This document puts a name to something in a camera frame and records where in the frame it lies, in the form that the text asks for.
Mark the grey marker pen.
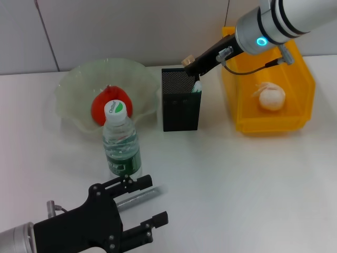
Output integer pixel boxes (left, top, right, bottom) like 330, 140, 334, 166
115, 184, 169, 211

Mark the clear water bottle green label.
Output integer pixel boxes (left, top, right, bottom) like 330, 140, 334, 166
102, 99, 143, 182

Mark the black mesh pen holder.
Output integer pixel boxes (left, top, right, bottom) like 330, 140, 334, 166
161, 67, 202, 132

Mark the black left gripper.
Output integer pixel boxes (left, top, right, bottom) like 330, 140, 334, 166
33, 173, 169, 253

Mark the left gripper cable with plug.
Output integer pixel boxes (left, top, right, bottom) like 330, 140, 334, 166
46, 200, 70, 218

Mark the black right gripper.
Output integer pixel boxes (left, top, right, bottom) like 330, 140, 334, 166
183, 34, 242, 77

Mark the pale green wavy glass plate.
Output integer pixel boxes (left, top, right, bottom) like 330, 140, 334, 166
54, 57, 160, 140

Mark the beige eraser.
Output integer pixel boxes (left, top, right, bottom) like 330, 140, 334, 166
181, 54, 196, 67

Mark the red-orange orange fruit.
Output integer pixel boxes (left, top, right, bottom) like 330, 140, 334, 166
91, 85, 133, 127

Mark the white paper ball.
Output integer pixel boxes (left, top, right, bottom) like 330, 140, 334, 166
251, 81, 286, 111

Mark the yellow plastic bin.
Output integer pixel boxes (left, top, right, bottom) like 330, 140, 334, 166
221, 26, 316, 137

